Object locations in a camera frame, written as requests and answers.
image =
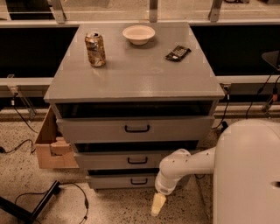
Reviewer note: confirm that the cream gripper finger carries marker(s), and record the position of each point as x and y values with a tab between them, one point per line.
157	204

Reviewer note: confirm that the grey bottom drawer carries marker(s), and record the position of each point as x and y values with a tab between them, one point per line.
127	180

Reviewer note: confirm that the grey drawer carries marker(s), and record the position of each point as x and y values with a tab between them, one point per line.
127	180
121	160
123	130

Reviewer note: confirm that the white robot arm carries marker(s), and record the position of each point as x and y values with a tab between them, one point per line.
245	164

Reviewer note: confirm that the grey middle drawer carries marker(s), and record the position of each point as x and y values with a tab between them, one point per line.
121	160

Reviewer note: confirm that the grey top drawer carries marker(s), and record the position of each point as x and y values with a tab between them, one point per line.
123	130

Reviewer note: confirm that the grey drawer cabinet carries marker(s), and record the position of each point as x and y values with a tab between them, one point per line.
137	81

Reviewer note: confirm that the black stand leg right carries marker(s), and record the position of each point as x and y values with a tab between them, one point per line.
224	126

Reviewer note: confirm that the cardboard box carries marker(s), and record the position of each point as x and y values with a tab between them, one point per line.
52	151

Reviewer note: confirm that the black snack packet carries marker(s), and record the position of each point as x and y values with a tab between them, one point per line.
178	53

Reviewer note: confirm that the white paper bowl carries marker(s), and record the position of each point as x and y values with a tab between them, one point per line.
138	34

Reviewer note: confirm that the gold soda can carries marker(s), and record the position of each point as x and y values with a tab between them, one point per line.
95	49

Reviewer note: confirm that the metal window railing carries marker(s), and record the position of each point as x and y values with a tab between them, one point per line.
195	12

